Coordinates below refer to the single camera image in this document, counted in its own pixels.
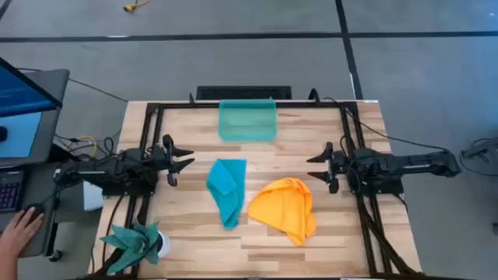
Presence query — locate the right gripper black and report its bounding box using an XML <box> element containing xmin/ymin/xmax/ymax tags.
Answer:
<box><xmin>306</xmin><ymin>142</ymin><xmax>349</xmax><ymax>194</ymax></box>

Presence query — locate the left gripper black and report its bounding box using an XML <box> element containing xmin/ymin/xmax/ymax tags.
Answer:
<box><xmin>150</xmin><ymin>134</ymin><xmax>195</xmax><ymax>187</ymax></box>

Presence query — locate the orange microfiber towel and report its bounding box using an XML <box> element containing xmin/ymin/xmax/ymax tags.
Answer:
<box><xmin>247</xmin><ymin>177</ymin><xmax>317</xmax><ymax>247</ymax></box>

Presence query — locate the blue microfiber towel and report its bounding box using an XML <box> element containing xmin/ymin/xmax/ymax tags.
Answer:
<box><xmin>205</xmin><ymin>158</ymin><xmax>248</xmax><ymax>230</ymax></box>

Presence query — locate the person's forearm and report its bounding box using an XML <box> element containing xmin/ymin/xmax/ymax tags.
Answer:
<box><xmin>0</xmin><ymin>250</ymin><xmax>19</xmax><ymax>280</ymax></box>

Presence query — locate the translucent teal plastic basket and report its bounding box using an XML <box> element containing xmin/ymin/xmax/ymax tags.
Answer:
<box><xmin>217</xmin><ymin>98</ymin><xmax>278</xmax><ymax>143</ymax></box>

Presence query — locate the white plant pot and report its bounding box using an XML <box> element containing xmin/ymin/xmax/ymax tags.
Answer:
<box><xmin>155</xmin><ymin>229</ymin><xmax>171</xmax><ymax>260</ymax></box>

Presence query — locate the black perforated floor grille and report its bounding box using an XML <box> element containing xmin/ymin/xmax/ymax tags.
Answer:
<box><xmin>195</xmin><ymin>86</ymin><xmax>293</xmax><ymax>101</ymax></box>

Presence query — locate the white box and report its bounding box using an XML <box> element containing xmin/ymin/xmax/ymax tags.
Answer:
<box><xmin>82</xmin><ymin>180</ymin><xmax>104</xmax><ymax>212</ymax></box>

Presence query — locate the green artificial plant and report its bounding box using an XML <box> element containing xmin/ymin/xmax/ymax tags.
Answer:
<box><xmin>100</xmin><ymin>221</ymin><xmax>161</xmax><ymax>275</ymax></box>

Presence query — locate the black metal stand foot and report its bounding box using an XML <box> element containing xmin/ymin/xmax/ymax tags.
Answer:
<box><xmin>461</xmin><ymin>136</ymin><xmax>498</xmax><ymax>172</ymax></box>

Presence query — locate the computer monitor blue screen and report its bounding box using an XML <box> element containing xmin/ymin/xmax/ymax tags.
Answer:
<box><xmin>0</xmin><ymin>57</ymin><xmax>64</xmax><ymax>117</ymax></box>

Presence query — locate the black keyboard purple backlight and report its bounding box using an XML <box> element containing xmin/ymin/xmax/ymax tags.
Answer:
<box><xmin>0</xmin><ymin>170</ymin><xmax>24</xmax><ymax>213</ymax></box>

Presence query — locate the person's hand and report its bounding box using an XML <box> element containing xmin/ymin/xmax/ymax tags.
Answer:
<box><xmin>0</xmin><ymin>206</ymin><xmax>45</xmax><ymax>260</ymax></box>

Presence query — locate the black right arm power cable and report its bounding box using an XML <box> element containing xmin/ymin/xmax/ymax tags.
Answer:
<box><xmin>322</xmin><ymin>96</ymin><xmax>451</xmax><ymax>153</ymax></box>

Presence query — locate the black cable bundle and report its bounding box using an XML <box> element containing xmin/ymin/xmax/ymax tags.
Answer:
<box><xmin>356</xmin><ymin>194</ymin><xmax>413</xmax><ymax>275</ymax></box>

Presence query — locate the black aluminium table frame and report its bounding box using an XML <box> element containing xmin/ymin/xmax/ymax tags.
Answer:
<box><xmin>93</xmin><ymin>100</ymin><xmax>421</xmax><ymax>279</ymax></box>

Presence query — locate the coiled yellow cable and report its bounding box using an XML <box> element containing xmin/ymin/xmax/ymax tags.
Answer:
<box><xmin>75</xmin><ymin>135</ymin><xmax>98</xmax><ymax>159</ymax></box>

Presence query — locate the thin black monitor cable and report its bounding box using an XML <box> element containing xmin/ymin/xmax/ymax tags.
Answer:
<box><xmin>17</xmin><ymin>68</ymin><xmax>129</xmax><ymax>103</ymax></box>

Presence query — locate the yellow cable with plug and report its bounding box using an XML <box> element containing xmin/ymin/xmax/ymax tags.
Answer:
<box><xmin>123</xmin><ymin>0</ymin><xmax>151</xmax><ymax>12</ymax></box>

